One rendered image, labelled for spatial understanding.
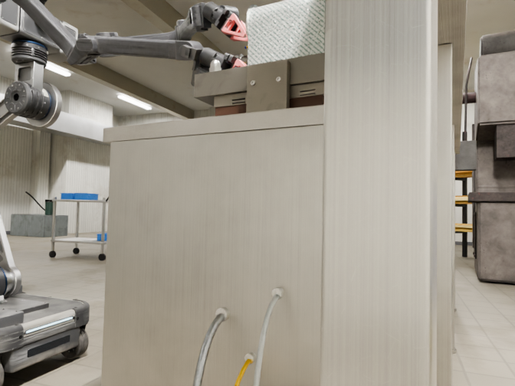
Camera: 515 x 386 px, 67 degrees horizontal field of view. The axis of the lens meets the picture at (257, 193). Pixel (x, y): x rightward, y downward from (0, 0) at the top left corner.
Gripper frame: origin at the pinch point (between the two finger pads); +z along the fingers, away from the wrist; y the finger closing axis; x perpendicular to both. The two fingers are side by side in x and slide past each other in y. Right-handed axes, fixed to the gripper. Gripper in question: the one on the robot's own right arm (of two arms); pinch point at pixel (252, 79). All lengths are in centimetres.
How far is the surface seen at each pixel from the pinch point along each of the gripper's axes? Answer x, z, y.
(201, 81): -7.4, -0.3, 20.0
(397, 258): -10, 64, 77
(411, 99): -2, 60, 77
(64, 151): -316, -739, -520
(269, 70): 2.0, 17.4, 21.9
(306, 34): 17.3, 9.2, 0.3
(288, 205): -21, 39, 26
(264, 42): 10.8, -2.0, 0.2
